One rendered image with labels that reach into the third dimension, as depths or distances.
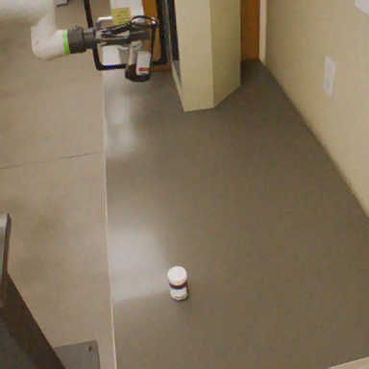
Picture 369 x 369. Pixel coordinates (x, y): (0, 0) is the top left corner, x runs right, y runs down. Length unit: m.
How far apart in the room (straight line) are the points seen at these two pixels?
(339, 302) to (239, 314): 0.23
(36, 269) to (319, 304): 1.74
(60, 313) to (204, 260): 1.27
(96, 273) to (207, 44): 1.34
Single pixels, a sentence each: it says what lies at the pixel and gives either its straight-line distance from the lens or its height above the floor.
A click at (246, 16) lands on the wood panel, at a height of 1.14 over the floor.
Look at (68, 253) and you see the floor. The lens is 2.48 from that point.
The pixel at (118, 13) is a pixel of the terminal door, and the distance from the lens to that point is 1.80.
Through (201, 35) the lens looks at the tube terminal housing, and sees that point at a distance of 1.51.
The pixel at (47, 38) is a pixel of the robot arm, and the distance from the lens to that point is 1.61.
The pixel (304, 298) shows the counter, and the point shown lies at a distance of 1.04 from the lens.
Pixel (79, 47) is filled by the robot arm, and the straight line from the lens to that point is 1.60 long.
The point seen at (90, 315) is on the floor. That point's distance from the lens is 2.20.
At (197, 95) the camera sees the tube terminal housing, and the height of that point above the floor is 1.00.
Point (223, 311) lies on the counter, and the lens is 1.01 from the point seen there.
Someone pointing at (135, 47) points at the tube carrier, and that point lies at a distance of 1.60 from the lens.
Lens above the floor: 1.79
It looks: 40 degrees down
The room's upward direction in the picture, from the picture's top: 5 degrees counter-clockwise
